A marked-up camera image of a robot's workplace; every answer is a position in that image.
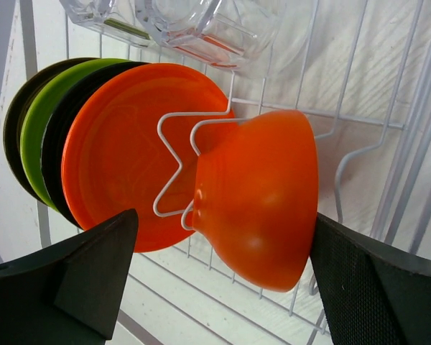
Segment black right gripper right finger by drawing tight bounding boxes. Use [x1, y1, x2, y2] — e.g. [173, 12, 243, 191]
[310, 214, 431, 344]

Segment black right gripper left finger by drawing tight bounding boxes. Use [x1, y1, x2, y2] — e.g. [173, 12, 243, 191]
[0, 209, 139, 344]

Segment orange plastic bowl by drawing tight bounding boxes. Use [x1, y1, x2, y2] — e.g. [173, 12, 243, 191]
[192, 110, 319, 292]

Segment orange plastic plate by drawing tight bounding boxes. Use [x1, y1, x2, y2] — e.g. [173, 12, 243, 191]
[61, 63, 235, 252]

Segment black plastic plate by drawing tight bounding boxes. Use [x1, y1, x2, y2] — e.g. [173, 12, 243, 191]
[40, 61, 145, 226]

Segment green plastic plate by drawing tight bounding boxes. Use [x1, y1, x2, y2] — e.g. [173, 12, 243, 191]
[20, 58, 127, 209]

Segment dark olive plastic plate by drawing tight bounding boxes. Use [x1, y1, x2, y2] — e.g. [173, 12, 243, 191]
[3, 57, 96, 202]

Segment clear plastic cup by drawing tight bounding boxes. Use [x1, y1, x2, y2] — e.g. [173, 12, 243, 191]
[59, 0, 152, 47]
[134, 0, 286, 69]

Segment white wire dish rack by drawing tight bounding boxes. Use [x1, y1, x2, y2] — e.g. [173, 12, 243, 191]
[17, 1, 431, 344]

